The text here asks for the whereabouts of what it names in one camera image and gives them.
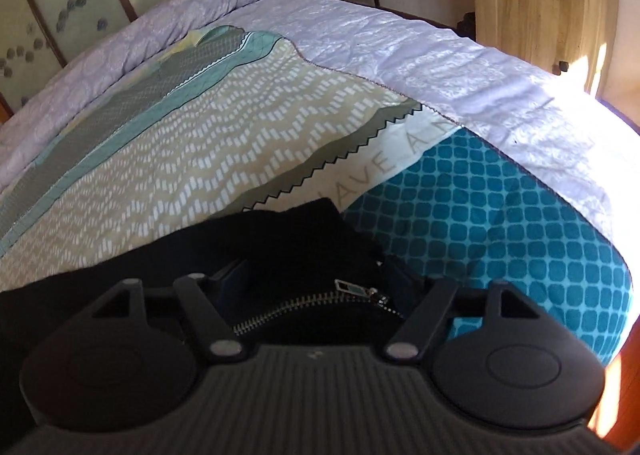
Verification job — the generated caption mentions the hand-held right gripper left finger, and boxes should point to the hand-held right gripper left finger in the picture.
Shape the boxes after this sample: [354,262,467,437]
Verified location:
[92,259,247,362]

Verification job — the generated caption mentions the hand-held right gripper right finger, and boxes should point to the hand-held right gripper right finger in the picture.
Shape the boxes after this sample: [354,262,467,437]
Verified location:
[382,259,544,362]

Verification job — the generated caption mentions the black pants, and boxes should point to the black pants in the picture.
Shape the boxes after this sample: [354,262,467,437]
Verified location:
[0,198,426,441]

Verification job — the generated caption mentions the patterned teal beige bed sheet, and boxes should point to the patterned teal beige bed sheet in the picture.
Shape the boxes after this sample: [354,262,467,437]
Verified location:
[0,25,630,368]

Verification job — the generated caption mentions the white folded quilt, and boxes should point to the white folded quilt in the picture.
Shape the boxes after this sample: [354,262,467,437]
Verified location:
[0,0,640,247]

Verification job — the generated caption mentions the light wooden cabinet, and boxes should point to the light wooden cabinet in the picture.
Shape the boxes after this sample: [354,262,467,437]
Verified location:
[442,0,621,98]

